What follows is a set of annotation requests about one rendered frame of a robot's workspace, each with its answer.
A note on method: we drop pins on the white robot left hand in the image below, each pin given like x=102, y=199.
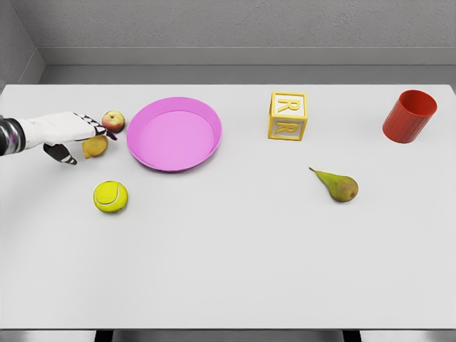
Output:
x=66, y=128

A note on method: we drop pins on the yellow lemon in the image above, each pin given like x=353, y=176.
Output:
x=95, y=146

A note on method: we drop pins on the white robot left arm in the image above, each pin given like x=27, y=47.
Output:
x=16, y=133

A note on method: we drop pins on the pink round plate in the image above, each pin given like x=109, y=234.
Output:
x=174, y=135

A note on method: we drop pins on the red yellow apple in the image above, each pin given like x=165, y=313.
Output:
x=113, y=120

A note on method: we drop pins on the yellow tennis ball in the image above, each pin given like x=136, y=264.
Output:
x=110, y=197

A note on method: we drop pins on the yellow letter R block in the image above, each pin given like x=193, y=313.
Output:
x=288, y=117

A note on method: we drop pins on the green pear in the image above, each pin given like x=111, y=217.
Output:
x=340, y=186

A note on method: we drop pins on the red ribbed cup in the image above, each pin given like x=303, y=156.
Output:
x=409, y=116

